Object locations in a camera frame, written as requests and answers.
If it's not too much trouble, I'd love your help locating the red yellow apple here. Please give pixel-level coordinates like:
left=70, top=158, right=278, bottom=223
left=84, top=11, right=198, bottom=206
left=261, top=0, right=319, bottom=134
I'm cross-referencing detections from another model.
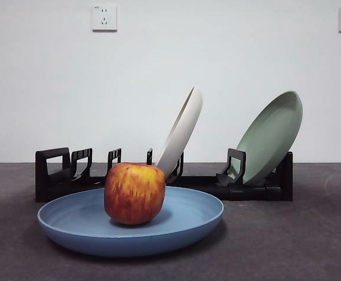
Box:
left=104, top=162, right=167, bottom=226

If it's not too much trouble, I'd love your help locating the blue round plate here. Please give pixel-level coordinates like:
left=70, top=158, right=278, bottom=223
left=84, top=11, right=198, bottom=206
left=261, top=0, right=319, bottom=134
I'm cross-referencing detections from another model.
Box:
left=37, top=186, right=225, bottom=258

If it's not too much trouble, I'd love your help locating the beige round plate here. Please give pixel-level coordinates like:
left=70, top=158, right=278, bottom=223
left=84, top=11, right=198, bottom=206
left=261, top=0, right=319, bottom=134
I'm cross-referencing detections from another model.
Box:
left=154, top=86, right=203, bottom=180

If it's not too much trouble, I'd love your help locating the black plate rack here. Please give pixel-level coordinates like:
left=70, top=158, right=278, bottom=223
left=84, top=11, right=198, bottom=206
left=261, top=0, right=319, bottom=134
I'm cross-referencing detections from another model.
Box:
left=35, top=147, right=294, bottom=203

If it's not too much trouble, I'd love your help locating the green round plate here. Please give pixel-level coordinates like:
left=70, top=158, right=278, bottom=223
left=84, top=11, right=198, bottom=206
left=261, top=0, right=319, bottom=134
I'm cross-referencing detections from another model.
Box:
left=234, top=90, right=304, bottom=186

